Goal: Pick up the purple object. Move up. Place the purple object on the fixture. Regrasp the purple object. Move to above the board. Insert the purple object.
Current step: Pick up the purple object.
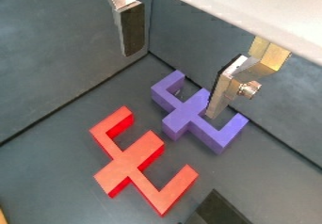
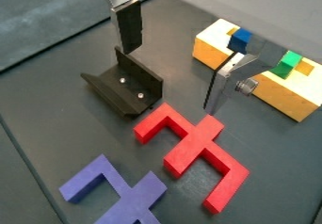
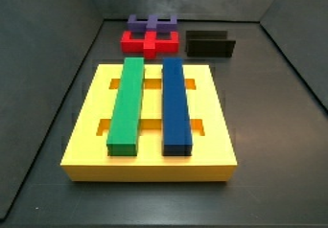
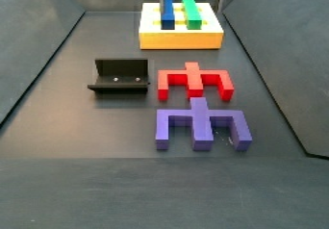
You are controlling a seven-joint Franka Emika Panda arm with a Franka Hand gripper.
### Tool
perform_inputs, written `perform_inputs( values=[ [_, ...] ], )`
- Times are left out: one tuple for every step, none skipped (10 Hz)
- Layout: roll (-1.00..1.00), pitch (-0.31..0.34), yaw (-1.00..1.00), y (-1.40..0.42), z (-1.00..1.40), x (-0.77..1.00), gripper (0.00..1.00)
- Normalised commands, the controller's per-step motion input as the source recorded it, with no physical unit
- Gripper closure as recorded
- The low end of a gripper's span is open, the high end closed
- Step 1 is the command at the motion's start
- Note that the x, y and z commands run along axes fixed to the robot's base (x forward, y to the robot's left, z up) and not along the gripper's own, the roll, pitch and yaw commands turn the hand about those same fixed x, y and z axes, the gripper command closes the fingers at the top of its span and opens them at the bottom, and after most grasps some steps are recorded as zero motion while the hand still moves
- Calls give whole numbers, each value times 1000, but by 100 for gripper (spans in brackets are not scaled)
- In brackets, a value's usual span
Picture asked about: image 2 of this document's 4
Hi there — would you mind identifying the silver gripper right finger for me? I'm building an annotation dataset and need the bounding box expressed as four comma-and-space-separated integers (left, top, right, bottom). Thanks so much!
204, 35, 287, 115

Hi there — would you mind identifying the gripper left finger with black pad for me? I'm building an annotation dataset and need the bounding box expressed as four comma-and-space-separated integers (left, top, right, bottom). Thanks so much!
108, 0, 141, 54

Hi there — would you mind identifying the purple E-shaped block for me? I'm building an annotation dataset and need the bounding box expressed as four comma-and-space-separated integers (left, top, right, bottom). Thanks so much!
59, 154, 167, 224

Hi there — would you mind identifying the yellow wooden board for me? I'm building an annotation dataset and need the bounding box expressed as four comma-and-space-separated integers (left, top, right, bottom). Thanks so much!
192, 19, 322, 121

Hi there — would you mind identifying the black angle fixture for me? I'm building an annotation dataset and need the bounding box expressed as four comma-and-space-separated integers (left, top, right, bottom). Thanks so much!
80, 47, 163, 119

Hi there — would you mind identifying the blue rectangular block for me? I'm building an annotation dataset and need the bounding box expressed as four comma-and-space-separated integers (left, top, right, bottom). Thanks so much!
227, 28, 251, 54

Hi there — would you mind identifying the green rectangular block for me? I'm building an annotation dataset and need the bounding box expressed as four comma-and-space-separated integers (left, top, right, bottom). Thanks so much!
270, 51, 302, 79

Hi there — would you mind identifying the red E-shaped block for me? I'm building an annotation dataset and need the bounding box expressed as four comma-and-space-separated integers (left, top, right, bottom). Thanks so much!
133, 103, 248, 214

